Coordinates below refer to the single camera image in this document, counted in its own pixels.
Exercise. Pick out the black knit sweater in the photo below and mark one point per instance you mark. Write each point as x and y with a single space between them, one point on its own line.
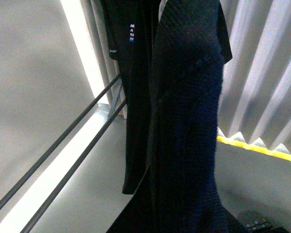
178 192

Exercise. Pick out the dark metal clothes rack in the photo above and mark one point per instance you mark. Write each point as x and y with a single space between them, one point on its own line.
60 161

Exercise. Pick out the black printed t-shirt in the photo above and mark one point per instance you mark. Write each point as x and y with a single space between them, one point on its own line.
131 27

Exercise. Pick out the yellow floor edge strip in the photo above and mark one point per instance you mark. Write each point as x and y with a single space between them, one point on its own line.
254 148

